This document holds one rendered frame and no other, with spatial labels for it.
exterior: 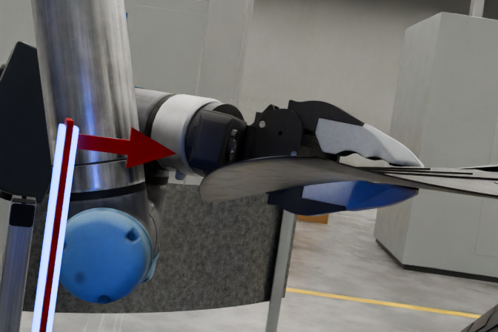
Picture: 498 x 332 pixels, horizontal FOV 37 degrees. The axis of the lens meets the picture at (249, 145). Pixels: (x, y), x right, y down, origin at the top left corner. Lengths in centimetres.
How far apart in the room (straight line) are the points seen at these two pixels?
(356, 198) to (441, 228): 609
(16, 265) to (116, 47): 45
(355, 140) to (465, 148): 607
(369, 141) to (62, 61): 25
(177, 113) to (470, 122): 602
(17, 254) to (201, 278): 145
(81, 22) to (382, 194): 27
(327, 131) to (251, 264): 194
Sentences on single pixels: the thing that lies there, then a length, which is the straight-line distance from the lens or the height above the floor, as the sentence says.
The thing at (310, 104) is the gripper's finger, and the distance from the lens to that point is 61.
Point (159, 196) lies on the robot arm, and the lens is 74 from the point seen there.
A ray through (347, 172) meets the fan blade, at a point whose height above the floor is 119.
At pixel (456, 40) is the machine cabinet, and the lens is 663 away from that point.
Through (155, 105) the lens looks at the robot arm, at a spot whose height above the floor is 120.
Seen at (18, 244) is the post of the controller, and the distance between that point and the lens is 98.
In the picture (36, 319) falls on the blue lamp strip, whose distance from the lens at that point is 44.
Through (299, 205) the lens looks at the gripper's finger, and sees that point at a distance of 60.
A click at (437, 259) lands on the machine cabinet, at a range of 670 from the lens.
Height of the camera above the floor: 121
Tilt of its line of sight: 3 degrees down
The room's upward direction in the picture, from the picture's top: 8 degrees clockwise
